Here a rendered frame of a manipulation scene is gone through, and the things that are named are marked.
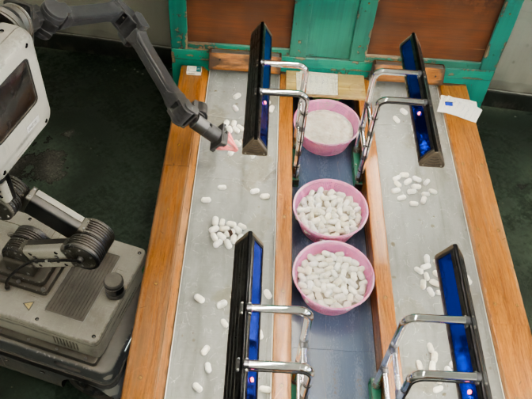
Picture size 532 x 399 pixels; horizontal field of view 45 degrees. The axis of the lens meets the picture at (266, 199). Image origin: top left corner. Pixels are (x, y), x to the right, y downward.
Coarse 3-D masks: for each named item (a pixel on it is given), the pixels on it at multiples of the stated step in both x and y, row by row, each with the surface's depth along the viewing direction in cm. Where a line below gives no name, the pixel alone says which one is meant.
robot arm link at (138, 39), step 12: (144, 24) 228; (120, 36) 232; (132, 36) 228; (144, 36) 228; (144, 48) 226; (144, 60) 226; (156, 60) 226; (156, 72) 224; (168, 72) 227; (156, 84) 225; (168, 84) 223; (168, 96) 222; (180, 96) 222; (168, 108) 223; (180, 108) 220; (180, 120) 222
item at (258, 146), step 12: (264, 24) 238; (252, 36) 240; (264, 36) 234; (252, 48) 234; (264, 48) 231; (252, 60) 229; (252, 72) 224; (264, 72) 223; (252, 84) 219; (264, 84) 219; (252, 96) 215; (264, 96) 216; (252, 108) 210; (264, 108) 212; (252, 120) 206; (264, 120) 209; (252, 132) 202; (264, 132) 206; (252, 144) 200; (264, 144) 202
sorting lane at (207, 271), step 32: (224, 96) 266; (224, 160) 243; (256, 160) 244; (192, 192) 231; (224, 192) 233; (192, 224) 222; (256, 224) 224; (192, 256) 214; (224, 256) 215; (192, 288) 206; (224, 288) 207; (192, 320) 199; (192, 352) 192; (224, 352) 192; (192, 384) 185
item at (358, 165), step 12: (384, 72) 223; (396, 72) 223; (408, 72) 223; (420, 72) 223; (372, 84) 227; (372, 96) 232; (360, 120) 242; (372, 120) 220; (360, 132) 243; (372, 132) 224; (360, 144) 250; (360, 168) 238; (360, 180) 244
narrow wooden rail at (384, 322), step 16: (368, 80) 275; (368, 160) 244; (368, 176) 239; (368, 192) 234; (368, 208) 229; (368, 224) 227; (384, 224) 225; (368, 240) 225; (384, 240) 220; (368, 256) 223; (384, 256) 216; (384, 272) 211; (384, 288) 208; (384, 304) 204; (384, 320) 200; (384, 336) 196; (384, 352) 193; (400, 368) 190
